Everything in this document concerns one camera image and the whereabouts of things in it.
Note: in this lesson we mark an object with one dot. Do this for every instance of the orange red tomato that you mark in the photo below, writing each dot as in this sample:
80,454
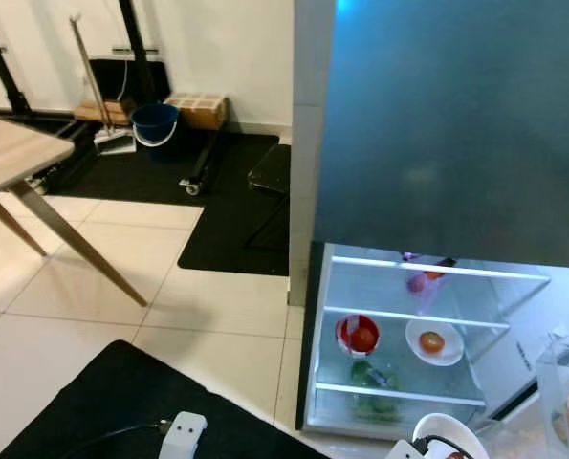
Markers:
431,341

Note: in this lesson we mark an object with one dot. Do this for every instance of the grey fridge door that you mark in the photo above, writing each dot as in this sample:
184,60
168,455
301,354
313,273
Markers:
533,316

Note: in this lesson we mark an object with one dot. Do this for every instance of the grey fridge body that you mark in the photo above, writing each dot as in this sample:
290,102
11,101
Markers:
361,292

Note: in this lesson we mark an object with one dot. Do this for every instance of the glass fridge shelf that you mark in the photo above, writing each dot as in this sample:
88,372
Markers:
399,394
399,318
437,266

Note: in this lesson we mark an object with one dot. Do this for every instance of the dark fridge upper door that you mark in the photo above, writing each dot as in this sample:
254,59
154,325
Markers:
456,124

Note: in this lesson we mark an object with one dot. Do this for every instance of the clear fridge door bin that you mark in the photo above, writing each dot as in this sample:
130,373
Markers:
552,382

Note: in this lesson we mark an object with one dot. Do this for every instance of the light wooden table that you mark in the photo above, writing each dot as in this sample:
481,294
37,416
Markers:
16,153

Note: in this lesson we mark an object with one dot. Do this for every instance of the black floor mat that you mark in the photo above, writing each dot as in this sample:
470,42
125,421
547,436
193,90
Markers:
131,182
112,411

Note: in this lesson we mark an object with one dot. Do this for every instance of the black pole stand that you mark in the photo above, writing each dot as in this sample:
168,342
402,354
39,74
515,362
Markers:
136,48
2,67

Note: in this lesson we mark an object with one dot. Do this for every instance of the low wooden box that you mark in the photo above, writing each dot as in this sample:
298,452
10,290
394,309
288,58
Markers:
93,112

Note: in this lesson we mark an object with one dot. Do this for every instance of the white headed floor mop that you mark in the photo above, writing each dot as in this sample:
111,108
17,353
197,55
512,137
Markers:
93,76

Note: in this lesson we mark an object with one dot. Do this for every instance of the black flat panel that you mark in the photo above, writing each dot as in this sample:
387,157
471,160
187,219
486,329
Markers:
112,76

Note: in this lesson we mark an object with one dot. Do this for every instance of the blue bucket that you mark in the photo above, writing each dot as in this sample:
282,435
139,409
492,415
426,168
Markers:
155,124

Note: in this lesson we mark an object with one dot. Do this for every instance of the black wheeled base bar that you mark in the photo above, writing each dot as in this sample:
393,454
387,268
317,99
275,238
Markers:
203,158

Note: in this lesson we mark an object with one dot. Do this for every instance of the cardboard box with grid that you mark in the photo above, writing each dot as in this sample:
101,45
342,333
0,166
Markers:
198,110

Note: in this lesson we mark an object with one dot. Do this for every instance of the black folding stool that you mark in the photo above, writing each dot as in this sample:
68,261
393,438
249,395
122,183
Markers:
270,172

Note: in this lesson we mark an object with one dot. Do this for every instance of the red and white bowl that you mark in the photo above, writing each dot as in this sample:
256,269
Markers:
345,335

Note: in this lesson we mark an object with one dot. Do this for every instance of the deep red tomato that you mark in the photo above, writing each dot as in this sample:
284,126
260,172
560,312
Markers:
364,338

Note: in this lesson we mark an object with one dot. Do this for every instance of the green leafy vegetables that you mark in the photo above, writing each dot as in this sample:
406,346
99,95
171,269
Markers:
365,375

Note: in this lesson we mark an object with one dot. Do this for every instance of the purple onion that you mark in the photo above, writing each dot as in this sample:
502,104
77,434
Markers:
416,283

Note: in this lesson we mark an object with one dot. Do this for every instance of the small orange fruit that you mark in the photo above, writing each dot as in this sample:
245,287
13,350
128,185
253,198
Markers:
434,274

